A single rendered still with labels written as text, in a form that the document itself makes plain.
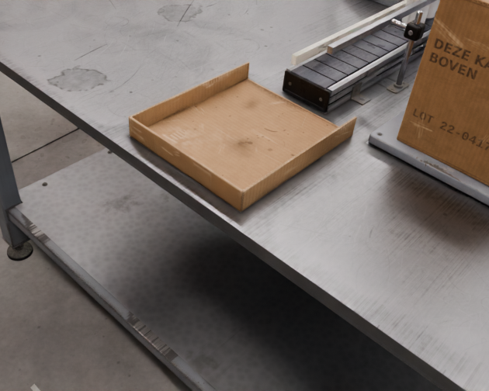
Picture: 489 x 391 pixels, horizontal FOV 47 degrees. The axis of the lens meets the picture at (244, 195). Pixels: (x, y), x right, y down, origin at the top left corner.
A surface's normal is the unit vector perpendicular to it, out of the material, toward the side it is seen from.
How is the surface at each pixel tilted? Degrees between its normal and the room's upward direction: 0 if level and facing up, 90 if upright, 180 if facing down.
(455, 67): 90
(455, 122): 90
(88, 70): 0
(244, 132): 0
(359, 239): 0
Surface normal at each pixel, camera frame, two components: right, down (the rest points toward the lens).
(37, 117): 0.08, -0.75
